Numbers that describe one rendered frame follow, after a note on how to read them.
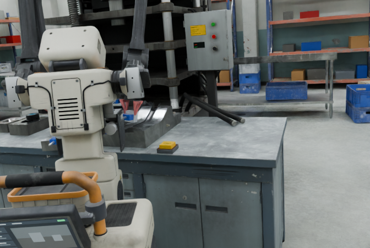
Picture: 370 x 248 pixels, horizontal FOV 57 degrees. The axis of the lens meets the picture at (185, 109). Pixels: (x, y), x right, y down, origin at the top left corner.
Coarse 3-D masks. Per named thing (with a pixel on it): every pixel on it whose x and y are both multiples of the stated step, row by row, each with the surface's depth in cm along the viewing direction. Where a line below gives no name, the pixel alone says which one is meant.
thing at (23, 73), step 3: (21, 69) 132; (24, 69) 132; (27, 69) 133; (18, 72) 132; (21, 72) 131; (24, 72) 131; (27, 72) 132; (30, 72) 133; (15, 75) 129; (18, 75) 129; (21, 75) 129; (24, 75) 129; (27, 75) 130; (21, 78) 127; (24, 78) 127; (27, 78) 127; (3, 81) 127; (3, 84) 127; (3, 87) 129; (6, 90) 130
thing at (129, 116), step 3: (126, 111) 170; (129, 111) 169; (132, 111) 169; (123, 114) 166; (126, 114) 165; (129, 114) 166; (132, 114) 167; (123, 117) 163; (126, 117) 165; (129, 117) 165; (132, 117) 167; (135, 117) 170; (126, 120) 170; (129, 120) 169; (132, 120) 169; (135, 120) 170
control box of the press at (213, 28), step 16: (192, 16) 234; (208, 16) 230; (224, 16) 227; (192, 32) 237; (208, 32) 233; (224, 32) 229; (192, 48) 239; (208, 48) 235; (224, 48) 232; (192, 64) 242; (208, 64) 238; (224, 64) 234; (208, 80) 246; (208, 96) 249
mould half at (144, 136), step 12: (132, 108) 201; (144, 108) 198; (168, 108) 195; (156, 120) 186; (168, 120) 195; (180, 120) 212; (144, 132) 167; (156, 132) 180; (108, 144) 175; (132, 144) 170; (144, 144) 168
